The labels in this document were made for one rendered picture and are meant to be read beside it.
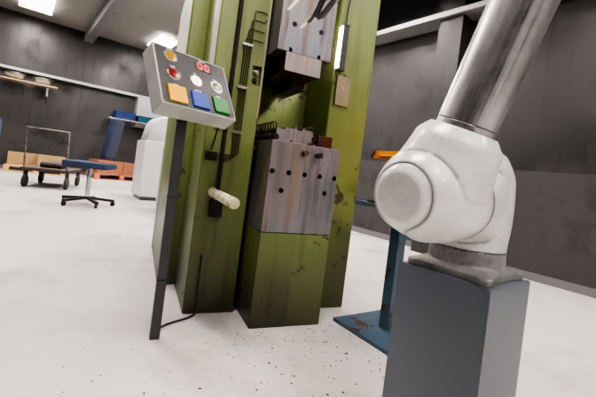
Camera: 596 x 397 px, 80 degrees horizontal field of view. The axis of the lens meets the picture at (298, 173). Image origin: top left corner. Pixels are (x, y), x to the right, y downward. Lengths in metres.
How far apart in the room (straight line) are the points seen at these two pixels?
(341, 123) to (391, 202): 1.54
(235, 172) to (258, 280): 0.55
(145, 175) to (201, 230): 4.56
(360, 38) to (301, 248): 1.26
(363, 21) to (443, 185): 1.82
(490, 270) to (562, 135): 3.61
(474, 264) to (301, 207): 1.12
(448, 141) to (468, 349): 0.41
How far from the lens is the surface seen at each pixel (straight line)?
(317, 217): 1.84
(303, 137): 1.84
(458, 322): 0.81
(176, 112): 1.45
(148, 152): 6.37
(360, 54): 2.25
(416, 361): 0.89
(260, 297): 1.82
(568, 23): 4.71
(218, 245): 1.90
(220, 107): 1.54
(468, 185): 0.62
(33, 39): 11.37
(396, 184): 0.60
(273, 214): 1.74
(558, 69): 4.56
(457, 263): 0.82
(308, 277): 1.89
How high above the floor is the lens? 0.77
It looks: level
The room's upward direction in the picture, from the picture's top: 7 degrees clockwise
